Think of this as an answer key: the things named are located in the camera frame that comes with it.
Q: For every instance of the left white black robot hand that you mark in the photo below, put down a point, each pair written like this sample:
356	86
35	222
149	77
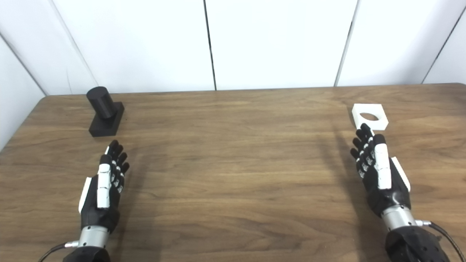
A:
103	214

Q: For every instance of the black peg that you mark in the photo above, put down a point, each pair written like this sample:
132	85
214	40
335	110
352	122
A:
103	112

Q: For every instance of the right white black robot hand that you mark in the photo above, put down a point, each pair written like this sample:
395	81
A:
386	198

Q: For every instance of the white square piece with hole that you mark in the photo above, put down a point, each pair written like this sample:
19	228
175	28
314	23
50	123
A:
380	113

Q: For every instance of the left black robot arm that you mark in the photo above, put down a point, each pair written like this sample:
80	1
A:
89	254

